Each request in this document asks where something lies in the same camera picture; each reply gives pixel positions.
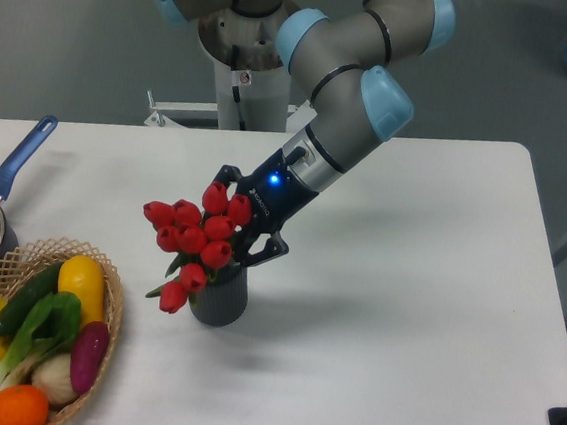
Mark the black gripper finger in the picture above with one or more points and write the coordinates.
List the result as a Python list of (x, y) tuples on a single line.
[(232, 179), (273, 248)]

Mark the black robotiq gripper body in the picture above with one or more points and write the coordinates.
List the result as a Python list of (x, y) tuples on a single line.
[(275, 192)]

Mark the red tulip bouquet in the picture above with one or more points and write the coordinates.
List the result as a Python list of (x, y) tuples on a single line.
[(202, 240)]

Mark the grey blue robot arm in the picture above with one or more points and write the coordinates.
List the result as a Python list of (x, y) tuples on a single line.
[(341, 66)]

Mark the dark grey ribbed vase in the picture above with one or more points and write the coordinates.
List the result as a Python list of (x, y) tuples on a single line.
[(221, 303)]

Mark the yellow squash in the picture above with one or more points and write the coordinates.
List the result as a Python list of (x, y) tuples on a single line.
[(83, 276)]

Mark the green cucumber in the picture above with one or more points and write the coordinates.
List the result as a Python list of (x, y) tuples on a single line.
[(13, 315)]

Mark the purple sweet potato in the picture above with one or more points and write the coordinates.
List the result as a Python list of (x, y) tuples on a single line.
[(87, 354)]

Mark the green bok choy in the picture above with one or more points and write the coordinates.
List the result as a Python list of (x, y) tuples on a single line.
[(51, 326)]

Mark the white garlic bulb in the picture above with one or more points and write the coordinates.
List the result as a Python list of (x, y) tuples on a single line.
[(53, 378)]

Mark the orange fruit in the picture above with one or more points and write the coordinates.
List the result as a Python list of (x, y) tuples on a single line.
[(23, 405)]

